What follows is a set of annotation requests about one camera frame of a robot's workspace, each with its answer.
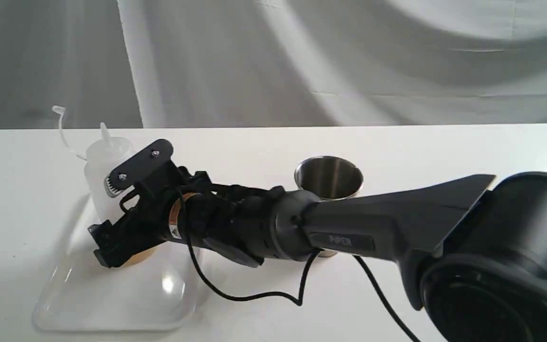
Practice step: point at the grey fabric backdrop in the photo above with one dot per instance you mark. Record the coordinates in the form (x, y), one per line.
(216, 63)

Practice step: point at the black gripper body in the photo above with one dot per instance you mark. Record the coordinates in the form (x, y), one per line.
(146, 207)

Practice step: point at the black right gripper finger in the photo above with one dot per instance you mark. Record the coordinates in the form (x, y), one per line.
(138, 167)

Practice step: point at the white plastic tray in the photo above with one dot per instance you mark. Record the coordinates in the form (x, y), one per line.
(157, 294)

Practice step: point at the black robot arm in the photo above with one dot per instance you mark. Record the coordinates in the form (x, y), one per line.
(474, 258)

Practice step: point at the stainless steel cup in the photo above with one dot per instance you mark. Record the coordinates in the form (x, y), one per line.
(330, 178)

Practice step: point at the translucent plastic squeeze bottle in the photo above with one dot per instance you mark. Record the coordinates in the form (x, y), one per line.
(101, 157)

